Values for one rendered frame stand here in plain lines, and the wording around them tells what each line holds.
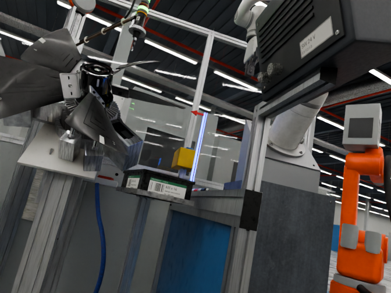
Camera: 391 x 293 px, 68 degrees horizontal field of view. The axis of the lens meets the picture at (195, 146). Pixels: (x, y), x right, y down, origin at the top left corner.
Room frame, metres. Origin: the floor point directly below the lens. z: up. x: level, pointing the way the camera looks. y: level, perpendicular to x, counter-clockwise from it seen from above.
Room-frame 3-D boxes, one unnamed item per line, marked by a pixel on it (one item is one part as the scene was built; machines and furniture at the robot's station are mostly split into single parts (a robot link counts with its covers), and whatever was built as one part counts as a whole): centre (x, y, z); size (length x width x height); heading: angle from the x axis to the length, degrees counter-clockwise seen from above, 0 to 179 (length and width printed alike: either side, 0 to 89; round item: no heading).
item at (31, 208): (1.35, 0.62, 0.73); 0.15 x 0.09 x 0.22; 12
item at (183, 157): (1.43, 0.04, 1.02); 0.16 x 0.10 x 0.11; 12
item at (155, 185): (0.94, 0.10, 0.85); 0.22 x 0.17 x 0.07; 27
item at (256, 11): (1.17, -0.16, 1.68); 0.09 x 0.08 x 0.13; 105
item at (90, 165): (1.06, 0.36, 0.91); 0.12 x 0.08 x 0.12; 12
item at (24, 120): (1.06, 0.68, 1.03); 0.15 x 0.10 x 0.14; 12
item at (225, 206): (1.04, -0.05, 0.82); 0.90 x 0.04 x 0.08; 12
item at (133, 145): (1.11, 0.29, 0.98); 0.20 x 0.16 x 0.20; 12
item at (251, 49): (1.17, -0.17, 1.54); 0.10 x 0.07 x 0.11; 12
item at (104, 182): (1.58, 0.55, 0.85); 0.36 x 0.24 x 0.03; 102
